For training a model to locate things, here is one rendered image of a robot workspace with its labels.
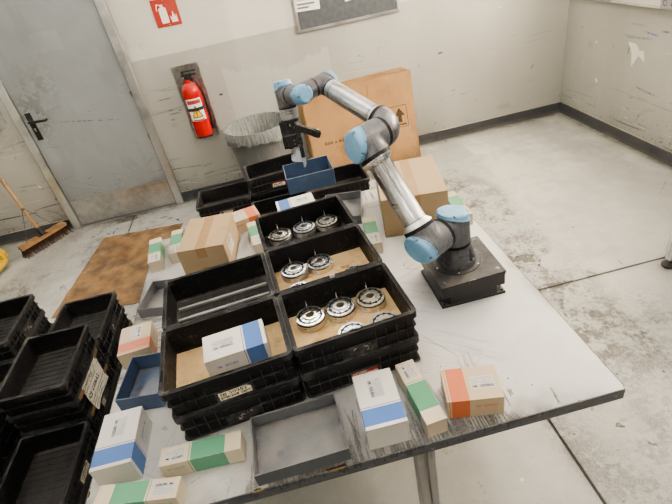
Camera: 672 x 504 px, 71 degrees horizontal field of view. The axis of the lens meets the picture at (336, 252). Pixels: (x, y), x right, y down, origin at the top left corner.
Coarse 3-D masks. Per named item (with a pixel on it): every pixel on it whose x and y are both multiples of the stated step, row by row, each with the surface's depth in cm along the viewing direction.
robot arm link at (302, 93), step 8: (312, 80) 186; (288, 88) 185; (296, 88) 181; (304, 88) 181; (312, 88) 185; (288, 96) 185; (296, 96) 181; (304, 96) 182; (312, 96) 184; (296, 104) 187; (304, 104) 186
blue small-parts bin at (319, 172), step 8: (312, 160) 206; (320, 160) 207; (328, 160) 202; (288, 168) 206; (296, 168) 207; (304, 168) 207; (312, 168) 208; (320, 168) 209; (328, 168) 210; (288, 176) 208; (296, 176) 209; (304, 176) 194; (312, 176) 194; (320, 176) 195; (328, 176) 196; (288, 184) 194; (296, 184) 195; (304, 184) 195; (312, 184) 196; (320, 184) 197; (328, 184) 198; (296, 192) 197
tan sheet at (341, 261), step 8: (336, 256) 195; (344, 256) 194; (352, 256) 193; (360, 256) 192; (336, 264) 190; (344, 264) 190; (352, 264) 189; (360, 264) 188; (280, 272) 193; (328, 272) 187; (336, 272) 186; (280, 280) 188; (304, 280) 185; (312, 280) 184; (280, 288) 184
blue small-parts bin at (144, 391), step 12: (132, 360) 174; (144, 360) 176; (156, 360) 176; (132, 372) 173; (144, 372) 177; (156, 372) 176; (132, 384) 171; (144, 384) 172; (156, 384) 171; (120, 396) 162; (132, 396) 168; (144, 396) 158; (156, 396) 159; (120, 408) 161; (144, 408) 162
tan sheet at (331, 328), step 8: (384, 288) 173; (392, 304) 165; (360, 312) 164; (376, 312) 163; (400, 312) 161; (328, 320) 164; (352, 320) 162; (360, 320) 161; (368, 320) 160; (296, 328) 163; (328, 328) 161; (336, 328) 160; (296, 336) 160; (304, 336) 159; (312, 336) 159; (320, 336) 158; (328, 336) 157; (296, 344) 157; (304, 344) 156
